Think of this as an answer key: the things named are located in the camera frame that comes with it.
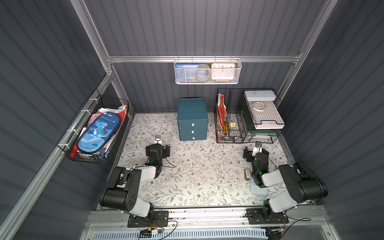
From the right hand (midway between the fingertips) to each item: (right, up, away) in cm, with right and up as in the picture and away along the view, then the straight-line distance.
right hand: (259, 148), depth 91 cm
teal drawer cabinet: (-41, +18, -2) cm, 45 cm away
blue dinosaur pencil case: (-82, +9, -27) cm, 87 cm away
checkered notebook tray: (+4, +21, 0) cm, 21 cm away
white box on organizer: (+5, +34, +9) cm, 36 cm away
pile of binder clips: (-20, +5, +9) cm, 22 cm away
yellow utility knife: (-17, +13, +20) cm, 29 cm away
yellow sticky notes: (-11, +14, +21) cm, 27 cm away
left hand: (-62, +1, +2) cm, 62 cm away
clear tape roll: (+2, +27, +5) cm, 27 cm away
